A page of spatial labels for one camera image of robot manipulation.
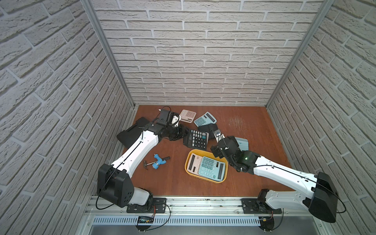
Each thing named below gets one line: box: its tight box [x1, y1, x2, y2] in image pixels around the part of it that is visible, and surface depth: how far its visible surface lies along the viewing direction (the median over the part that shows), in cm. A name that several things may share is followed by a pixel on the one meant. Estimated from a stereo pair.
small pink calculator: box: [179, 109, 197, 124], surface depth 113 cm
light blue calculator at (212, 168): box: [198, 156, 226, 182], surface depth 85 cm
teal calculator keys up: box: [193, 111, 218, 128], surface depth 109 cm
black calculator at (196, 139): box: [183, 129, 210, 151], surface depth 80 cm
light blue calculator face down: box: [234, 136, 249, 152], surface depth 98 cm
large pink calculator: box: [187, 152, 203, 176], surface depth 87 cm
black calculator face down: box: [197, 123, 219, 139], surface depth 107 cm
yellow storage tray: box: [184, 148, 229, 184], surface depth 85 cm
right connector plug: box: [258, 216, 275, 234], surface depth 71 cm
